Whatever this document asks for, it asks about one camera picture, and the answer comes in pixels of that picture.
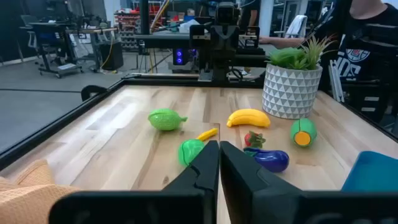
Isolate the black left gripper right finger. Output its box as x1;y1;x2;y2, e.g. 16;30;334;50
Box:
220;141;312;224

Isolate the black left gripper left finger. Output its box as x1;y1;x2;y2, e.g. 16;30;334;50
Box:
136;139;220;224

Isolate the green round toy vegetable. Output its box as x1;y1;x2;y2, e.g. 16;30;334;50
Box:
178;138;206;167

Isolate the purple toy eggplant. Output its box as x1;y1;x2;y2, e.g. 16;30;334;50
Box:
243;147;290;174

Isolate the small yellow toy pepper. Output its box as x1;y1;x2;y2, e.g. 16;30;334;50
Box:
196;128;219;142

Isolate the red toy strawberry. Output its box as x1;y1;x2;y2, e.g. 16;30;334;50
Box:
244;131;267;149

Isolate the green pear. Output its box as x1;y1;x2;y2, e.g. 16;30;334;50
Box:
147;108;188;131

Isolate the yellow toy banana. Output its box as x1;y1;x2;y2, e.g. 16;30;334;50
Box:
226;108;271;129

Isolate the green ribbed toy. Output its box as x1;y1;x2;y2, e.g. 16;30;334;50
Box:
290;118;318;147

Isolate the teal plastic tupperware container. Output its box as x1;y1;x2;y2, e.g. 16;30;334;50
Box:
341;151;398;192

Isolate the white plastic bag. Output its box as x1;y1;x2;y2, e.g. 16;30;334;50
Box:
178;19;209;34

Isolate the computer case with blue lights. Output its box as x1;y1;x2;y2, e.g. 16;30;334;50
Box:
172;48;200;66

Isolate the grey computer desk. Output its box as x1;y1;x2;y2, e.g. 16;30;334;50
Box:
135;30;215;49

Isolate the black monitor pole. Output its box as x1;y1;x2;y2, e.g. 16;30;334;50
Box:
139;0;150;35

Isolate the shelf with red bins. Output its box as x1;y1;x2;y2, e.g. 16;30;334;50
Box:
114;11;141;50

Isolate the white patterned pot with plant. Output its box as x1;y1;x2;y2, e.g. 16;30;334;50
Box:
262;34;338;120

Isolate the black computer tower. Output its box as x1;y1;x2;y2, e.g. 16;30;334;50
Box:
99;40;124;71

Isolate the wooden top desk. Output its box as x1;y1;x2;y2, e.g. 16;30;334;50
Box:
65;27;119;72

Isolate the person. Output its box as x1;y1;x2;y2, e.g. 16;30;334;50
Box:
259;0;398;91

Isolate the black standing desk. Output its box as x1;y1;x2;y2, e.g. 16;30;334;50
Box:
29;21;83;78

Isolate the orange cloth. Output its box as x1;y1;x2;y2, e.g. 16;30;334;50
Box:
0;159;78;224

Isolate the grey office chair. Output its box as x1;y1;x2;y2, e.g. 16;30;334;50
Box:
20;14;41;58

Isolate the black aluminium table frame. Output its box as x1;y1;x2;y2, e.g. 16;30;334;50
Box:
0;73;398;170

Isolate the black partition wall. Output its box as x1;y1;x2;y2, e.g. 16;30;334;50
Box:
0;0;32;62

